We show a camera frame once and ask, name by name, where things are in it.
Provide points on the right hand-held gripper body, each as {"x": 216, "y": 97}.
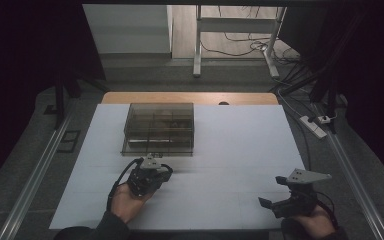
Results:
{"x": 296, "y": 203}

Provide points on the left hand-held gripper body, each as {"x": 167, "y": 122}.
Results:
{"x": 145, "y": 180}

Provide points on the transparent brown drawer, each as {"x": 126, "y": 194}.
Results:
{"x": 160, "y": 148}

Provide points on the transparent brown drawer box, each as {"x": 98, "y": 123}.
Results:
{"x": 160, "y": 120}

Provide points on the person's right hand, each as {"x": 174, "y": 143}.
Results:
{"x": 315, "y": 225}

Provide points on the person's left hand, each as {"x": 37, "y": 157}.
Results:
{"x": 125, "y": 205}

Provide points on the white table cover sheet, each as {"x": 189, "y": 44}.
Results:
{"x": 233, "y": 150}

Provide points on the white power strip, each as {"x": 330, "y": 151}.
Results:
{"x": 313, "y": 127}

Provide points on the wooden table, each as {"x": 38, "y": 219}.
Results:
{"x": 186, "y": 98}

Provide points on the white plug adapter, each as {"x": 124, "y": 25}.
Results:
{"x": 326, "y": 119}

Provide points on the black square floor plate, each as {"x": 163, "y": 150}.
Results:
{"x": 68, "y": 141}

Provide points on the black tripod stand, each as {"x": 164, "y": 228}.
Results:
{"x": 330, "y": 93}
{"x": 60, "y": 100}

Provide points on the white cabinet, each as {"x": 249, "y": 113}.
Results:
{"x": 130, "y": 30}

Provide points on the black curtain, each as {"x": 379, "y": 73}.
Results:
{"x": 373, "y": 83}
{"x": 20, "y": 66}

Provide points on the aluminium rail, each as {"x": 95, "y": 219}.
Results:
{"x": 356, "y": 186}
{"x": 36, "y": 173}

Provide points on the white metal desk frame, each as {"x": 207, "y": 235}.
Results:
{"x": 197, "y": 50}

